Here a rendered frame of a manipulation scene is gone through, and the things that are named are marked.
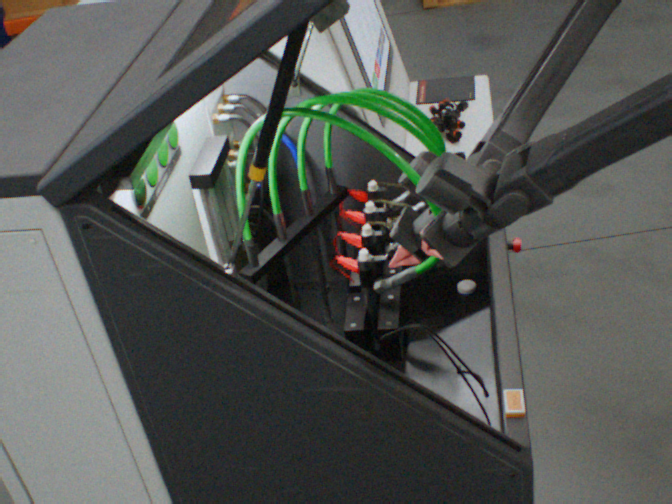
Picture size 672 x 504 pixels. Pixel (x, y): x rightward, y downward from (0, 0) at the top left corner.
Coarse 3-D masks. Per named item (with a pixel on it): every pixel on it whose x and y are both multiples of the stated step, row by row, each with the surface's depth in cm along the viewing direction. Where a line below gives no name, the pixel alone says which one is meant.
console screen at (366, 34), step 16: (352, 0) 188; (368, 0) 206; (352, 16) 183; (368, 16) 201; (352, 32) 179; (368, 32) 196; (384, 32) 216; (352, 48) 176; (368, 48) 191; (384, 48) 210; (368, 64) 186; (384, 64) 204; (368, 80) 182; (384, 80) 199
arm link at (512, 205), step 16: (448, 160) 108; (464, 160) 109; (432, 176) 108; (448, 176) 107; (464, 176) 107; (480, 176) 108; (496, 176) 110; (416, 192) 111; (432, 192) 109; (448, 192) 108; (464, 192) 108; (480, 192) 107; (512, 192) 103; (448, 208) 110; (496, 208) 105; (512, 208) 104; (528, 208) 104
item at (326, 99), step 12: (324, 96) 138; (336, 96) 138; (348, 96) 138; (372, 108) 138; (384, 108) 138; (288, 120) 141; (396, 120) 139; (420, 132) 140; (276, 144) 144; (432, 144) 141; (276, 156) 145; (276, 168) 147; (276, 180) 148; (276, 192) 149; (276, 204) 151; (276, 216) 152; (276, 228) 154
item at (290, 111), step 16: (288, 112) 125; (304, 112) 124; (320, 112) 123; (256, 128) 130; (352, 128) 121; (384, 144) 121; (240, 160) 136; (400, 160) 120; (240, 176) 138; (416, 176) 121; (240, 192) 140; (240, 208) 142; (432, 208) 122; (432, 256) 127
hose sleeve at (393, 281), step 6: (408, 270) 132; (414, 270) 131; (396, 276) 134; (402, 276) 133; (408, 276) 132; (414, 276) 131; (384, 282) 136; (390, 282) 135; (396, 282) 134; (402, 282) 133; (384, 288) 136; (390, 288) 135
